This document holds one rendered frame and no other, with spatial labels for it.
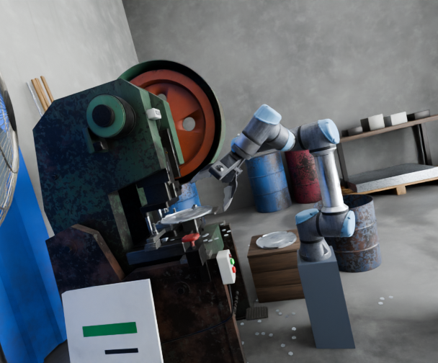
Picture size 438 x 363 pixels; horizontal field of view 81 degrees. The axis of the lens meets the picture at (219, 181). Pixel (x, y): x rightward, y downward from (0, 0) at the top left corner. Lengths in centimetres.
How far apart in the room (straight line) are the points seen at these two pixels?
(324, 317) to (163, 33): 483
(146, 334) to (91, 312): 30
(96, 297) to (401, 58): 507
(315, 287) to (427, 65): 452
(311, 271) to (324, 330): 31
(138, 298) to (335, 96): 428
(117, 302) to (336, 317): 105
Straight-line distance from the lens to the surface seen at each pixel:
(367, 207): 208
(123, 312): 141
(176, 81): 179
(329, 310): 148
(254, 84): 475
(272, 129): 82
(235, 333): 137
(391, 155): 512
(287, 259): 182
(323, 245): 138
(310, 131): 122
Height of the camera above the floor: 106
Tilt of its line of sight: 6 degrees down
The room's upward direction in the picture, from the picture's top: 14 degrees counter-clockwise
